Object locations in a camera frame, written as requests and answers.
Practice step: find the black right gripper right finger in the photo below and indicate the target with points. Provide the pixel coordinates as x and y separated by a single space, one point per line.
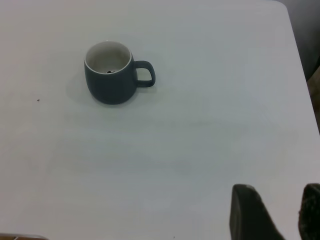
311 212

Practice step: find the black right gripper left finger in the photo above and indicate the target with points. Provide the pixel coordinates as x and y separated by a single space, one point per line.
250 217

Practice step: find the dark grey ceramic mug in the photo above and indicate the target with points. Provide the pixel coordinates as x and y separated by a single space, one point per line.
110 87

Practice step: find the coffee beans in mug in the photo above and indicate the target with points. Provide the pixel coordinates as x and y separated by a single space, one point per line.
110 72

